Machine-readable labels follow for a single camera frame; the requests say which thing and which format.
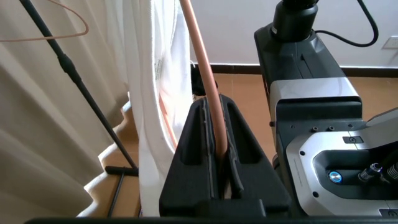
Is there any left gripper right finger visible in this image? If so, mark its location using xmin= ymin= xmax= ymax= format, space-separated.
xmin=220 ymin=94 xmax=292 ymax=218

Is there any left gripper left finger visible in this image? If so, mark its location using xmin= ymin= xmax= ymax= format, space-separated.
xmin=159 ymin=96 xmax=219 ymax=218

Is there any white printed t-shirt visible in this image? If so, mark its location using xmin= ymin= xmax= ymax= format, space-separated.
xmin=105 ymin=0 xmax=194 ymax=218

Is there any pink clothes hanger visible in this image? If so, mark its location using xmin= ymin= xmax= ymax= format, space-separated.
xmin=0 ymin=0 xmax=90 ymax=43
xmin=158 ymin=0 xmax=229 ymax=200

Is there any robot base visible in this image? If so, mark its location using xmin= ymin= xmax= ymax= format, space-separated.
xmin=254 ymin=0 xmax=398 ymax=218

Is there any black clothes rack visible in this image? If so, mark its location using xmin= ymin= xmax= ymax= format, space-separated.
xmin=18 ymin=0 xmax=140 ymax=218

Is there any black cable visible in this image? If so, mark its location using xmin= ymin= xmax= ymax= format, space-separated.
xmin=313 ymin=0 xmax=379 ymax=48

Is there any white wall socket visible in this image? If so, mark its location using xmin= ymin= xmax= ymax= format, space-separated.
xmin=381 ymin=36 xmax=398 ymax=50

